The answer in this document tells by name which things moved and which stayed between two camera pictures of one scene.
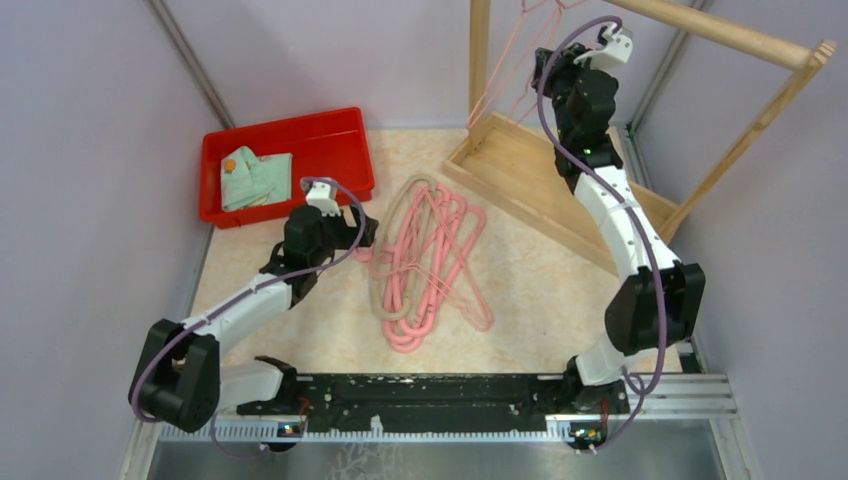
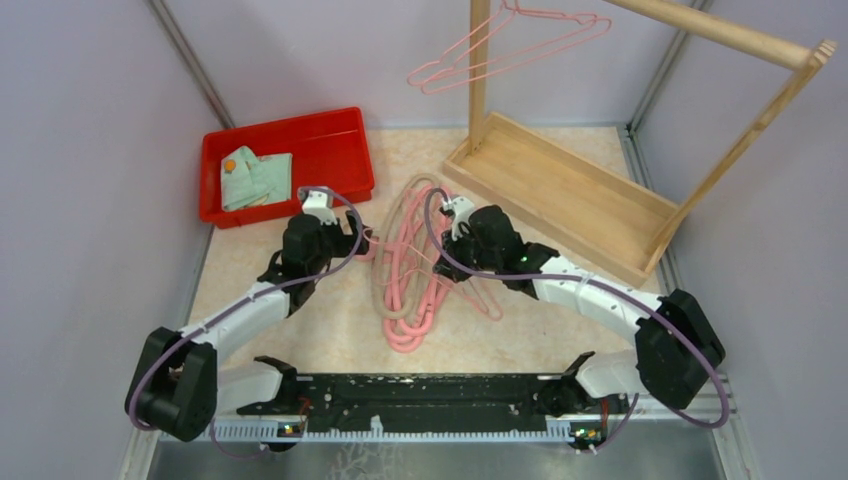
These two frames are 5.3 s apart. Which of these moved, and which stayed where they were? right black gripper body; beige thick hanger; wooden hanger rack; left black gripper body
Moved: right black gripper body
Stayed: wooden hanger rack; left black gripper body; beige thick hanger
